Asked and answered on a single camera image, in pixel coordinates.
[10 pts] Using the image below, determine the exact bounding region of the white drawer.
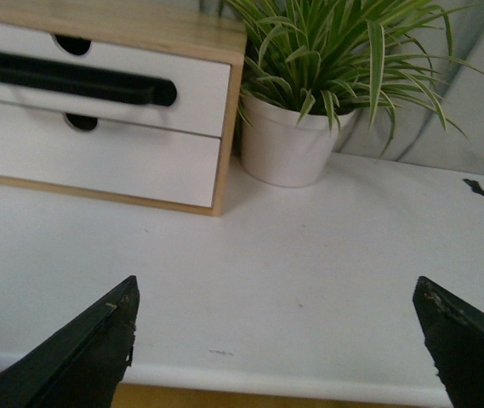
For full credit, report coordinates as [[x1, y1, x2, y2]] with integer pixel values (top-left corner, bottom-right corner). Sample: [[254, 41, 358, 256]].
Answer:
[[0, 104, 220, 207], [0, 23, 231, 137]]

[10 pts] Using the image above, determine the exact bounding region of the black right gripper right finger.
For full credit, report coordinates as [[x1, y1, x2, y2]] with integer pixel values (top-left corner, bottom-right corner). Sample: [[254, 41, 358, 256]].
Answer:
[[413, 276, 484, 407]]

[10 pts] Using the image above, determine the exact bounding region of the black tape scrap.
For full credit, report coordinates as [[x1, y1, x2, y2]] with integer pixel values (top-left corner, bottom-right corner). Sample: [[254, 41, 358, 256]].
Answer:
[[463, 178, 484, 197]]

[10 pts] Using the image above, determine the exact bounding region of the white plant pot right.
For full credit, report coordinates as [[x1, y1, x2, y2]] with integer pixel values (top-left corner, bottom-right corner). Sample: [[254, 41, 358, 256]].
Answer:
[[241, 96, 355, 188]]

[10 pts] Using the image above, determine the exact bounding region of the wooden drawer cabinet frame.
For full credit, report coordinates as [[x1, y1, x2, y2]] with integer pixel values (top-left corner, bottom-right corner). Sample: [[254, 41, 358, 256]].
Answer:
[[0, 1, 246, 216]]

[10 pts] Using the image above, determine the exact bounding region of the black drawer handle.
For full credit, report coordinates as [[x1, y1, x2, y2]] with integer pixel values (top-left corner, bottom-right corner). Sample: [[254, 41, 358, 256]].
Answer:
[[0, 52, 177, 107]]

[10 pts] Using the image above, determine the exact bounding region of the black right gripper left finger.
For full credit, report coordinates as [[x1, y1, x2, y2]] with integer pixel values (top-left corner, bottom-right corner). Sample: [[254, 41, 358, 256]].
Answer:
[[0, 275, 140, 407]]

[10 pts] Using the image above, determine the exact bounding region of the green spider plant right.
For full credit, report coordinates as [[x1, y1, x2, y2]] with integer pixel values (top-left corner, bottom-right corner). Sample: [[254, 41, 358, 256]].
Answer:
[[219, 0, 484, 157]]

